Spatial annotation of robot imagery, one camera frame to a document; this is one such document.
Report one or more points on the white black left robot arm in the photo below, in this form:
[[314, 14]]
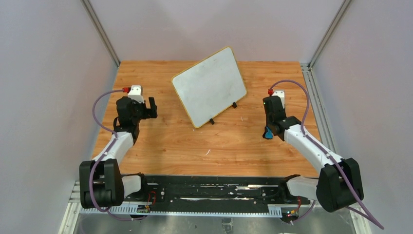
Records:
[[101, 182]]

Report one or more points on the aluminium front rail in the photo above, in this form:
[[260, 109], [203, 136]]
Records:
[[133, 218]]

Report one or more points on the aluminium frame post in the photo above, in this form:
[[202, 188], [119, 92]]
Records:
[[100, 30], [329, 32]]

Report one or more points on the yellow-framed whiteboard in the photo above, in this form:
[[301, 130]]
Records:
[[210, 86]]

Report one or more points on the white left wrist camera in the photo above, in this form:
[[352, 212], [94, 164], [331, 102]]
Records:
[[134, 93]]

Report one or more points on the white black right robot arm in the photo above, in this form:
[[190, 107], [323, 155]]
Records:
[[339, 182]]

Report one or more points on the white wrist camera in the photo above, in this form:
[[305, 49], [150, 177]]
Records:
[[278, 93], [134, 93]]

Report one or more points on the aluminium frame post right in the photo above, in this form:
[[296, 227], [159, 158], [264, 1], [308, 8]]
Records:
[[329, 32]]

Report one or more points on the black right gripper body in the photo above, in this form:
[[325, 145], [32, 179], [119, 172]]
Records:
[[269, 119]]

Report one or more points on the blue whiteboard eraser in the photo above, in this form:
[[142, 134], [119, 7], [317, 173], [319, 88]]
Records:
[[267, 133]]

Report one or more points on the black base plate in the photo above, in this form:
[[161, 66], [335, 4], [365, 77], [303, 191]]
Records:
[[201, 195]]

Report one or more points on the aluminium frame post left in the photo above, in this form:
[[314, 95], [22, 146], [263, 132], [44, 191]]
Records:
[[100, 30]]

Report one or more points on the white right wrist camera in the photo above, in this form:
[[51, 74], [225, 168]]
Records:
[[278, 93]]

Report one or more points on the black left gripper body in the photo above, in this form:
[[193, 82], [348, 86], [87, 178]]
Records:
[[150, 107]]

